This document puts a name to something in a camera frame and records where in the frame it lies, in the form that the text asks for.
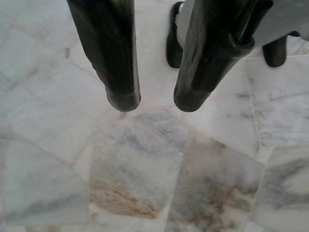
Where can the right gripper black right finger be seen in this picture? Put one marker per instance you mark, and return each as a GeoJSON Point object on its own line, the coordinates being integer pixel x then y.
{"type": "Point", "coordinates": [202, 60]}

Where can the grey robot leg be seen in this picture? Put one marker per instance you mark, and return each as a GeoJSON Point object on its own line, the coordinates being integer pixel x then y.
{"type": "Point", "coordinates": [289, 17]}
{"type": "Point", "coordinates": [184, 24]}

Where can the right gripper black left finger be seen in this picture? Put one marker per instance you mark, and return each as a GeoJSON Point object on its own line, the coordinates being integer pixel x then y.
{"type": "Point", "coordinates": [108, 55]}

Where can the black robot foot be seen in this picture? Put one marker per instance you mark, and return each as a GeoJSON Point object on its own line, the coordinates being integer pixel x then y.
{"type": "Point", "coordinates": [275, 55]}
{"type": "Point", "coordinates": [172, 55]}

